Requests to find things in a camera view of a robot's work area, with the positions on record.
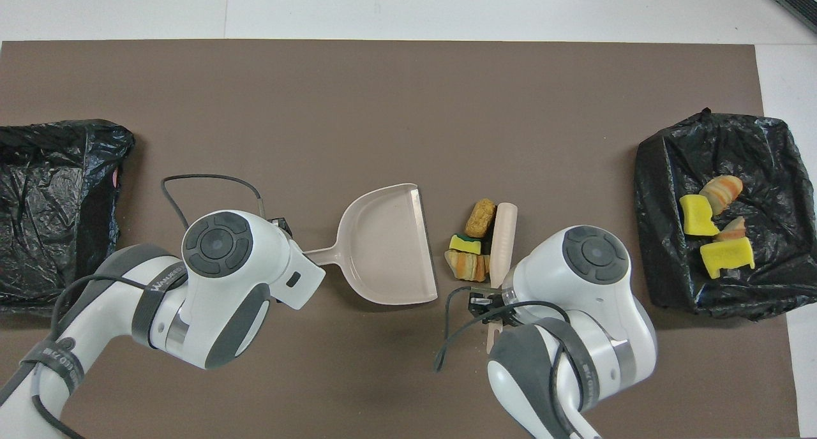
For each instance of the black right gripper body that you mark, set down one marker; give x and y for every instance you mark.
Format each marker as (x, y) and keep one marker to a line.
(482, 304)

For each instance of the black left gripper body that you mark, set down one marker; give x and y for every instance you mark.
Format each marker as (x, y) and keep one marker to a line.
(281, 226)

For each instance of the striped orange croissant toy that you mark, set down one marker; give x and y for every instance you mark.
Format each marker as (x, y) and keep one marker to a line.
(733, 230)
(721, 193)
(466, 267)

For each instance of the small yellow sponge wedge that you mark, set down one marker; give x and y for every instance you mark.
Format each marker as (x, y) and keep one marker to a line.
(464, 243)

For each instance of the beige hand brush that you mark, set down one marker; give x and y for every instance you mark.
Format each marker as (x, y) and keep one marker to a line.
(504, 241)

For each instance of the brown bread nugget toy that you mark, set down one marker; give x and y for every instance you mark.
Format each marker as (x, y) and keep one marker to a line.
(480, 219)

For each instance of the beige plastic dustpan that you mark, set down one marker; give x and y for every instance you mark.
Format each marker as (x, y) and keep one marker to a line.
(383, 247)

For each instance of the yellow sponge piece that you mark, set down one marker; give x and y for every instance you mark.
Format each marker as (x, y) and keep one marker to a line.
(699, 215)
(727, 256)

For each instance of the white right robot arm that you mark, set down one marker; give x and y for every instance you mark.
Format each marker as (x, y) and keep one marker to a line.
(593, 298)

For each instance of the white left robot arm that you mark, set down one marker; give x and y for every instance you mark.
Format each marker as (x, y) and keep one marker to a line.
(217, 298)

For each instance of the black bag-lined bin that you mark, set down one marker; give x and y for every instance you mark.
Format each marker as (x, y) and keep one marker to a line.
(670, 171)
(64, 190)

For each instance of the brown table mat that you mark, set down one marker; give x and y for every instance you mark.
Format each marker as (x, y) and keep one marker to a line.
(408, 75)

